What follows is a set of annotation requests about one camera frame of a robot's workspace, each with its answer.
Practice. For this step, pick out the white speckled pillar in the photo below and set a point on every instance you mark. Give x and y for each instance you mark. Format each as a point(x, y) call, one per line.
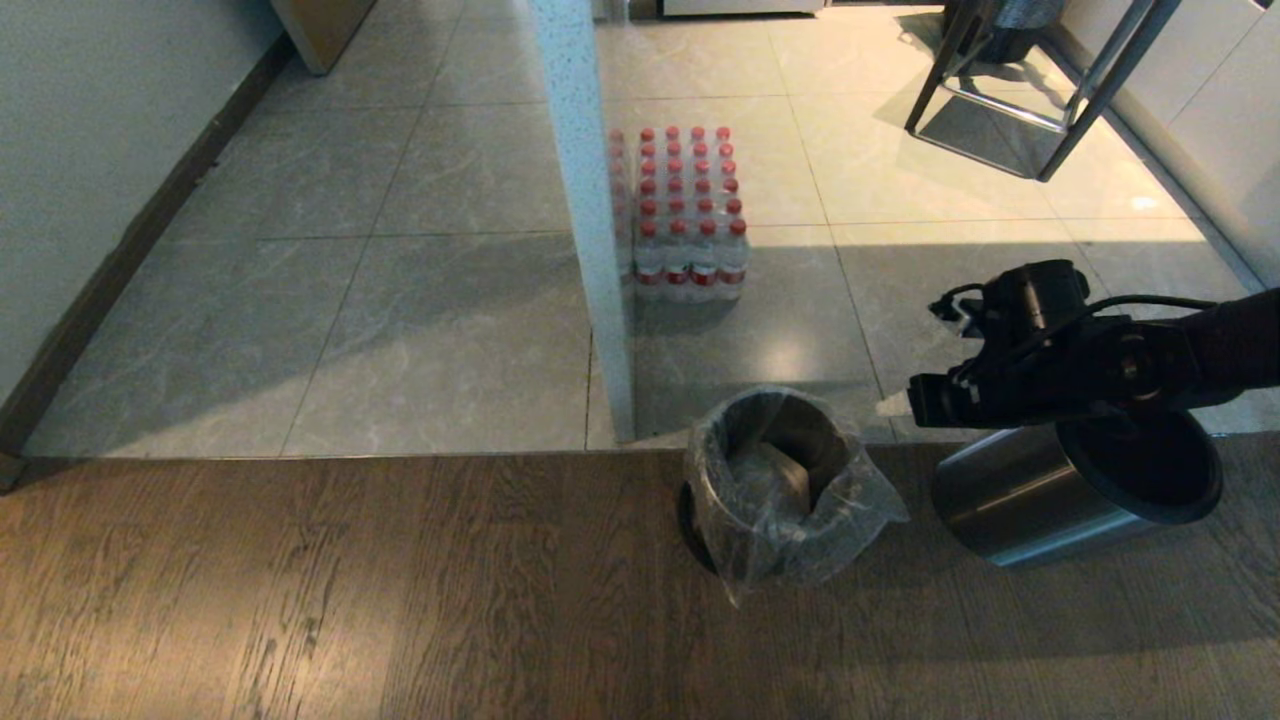
point(590, 200)

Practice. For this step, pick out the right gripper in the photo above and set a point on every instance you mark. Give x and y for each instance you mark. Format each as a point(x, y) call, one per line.
point(950, 400)

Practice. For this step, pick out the shrink-wrapped water bottle pack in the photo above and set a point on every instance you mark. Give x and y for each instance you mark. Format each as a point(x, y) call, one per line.
point(690, 250)

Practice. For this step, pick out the steel bin with plastic liner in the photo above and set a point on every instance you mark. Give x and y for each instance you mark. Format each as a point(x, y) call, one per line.
point(860, 505)

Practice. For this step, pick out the steel bin with black rim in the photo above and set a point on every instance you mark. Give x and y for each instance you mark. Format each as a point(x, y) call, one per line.
point(1020, 495)

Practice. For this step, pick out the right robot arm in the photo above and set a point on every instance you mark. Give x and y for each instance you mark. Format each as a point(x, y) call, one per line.
point(1220, 345)

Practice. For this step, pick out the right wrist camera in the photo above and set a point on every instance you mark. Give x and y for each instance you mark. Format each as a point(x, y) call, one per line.
point(1035, 295)

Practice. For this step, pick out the white cabinet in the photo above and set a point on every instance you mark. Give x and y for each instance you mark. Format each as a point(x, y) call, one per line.
point(1230, 130)

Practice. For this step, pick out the metal stool frame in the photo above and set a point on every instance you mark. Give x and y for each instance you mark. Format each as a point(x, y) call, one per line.
point(1075, 120)

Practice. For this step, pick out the small steel bin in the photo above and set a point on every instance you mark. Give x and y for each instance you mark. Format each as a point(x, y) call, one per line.
point(790, 440)

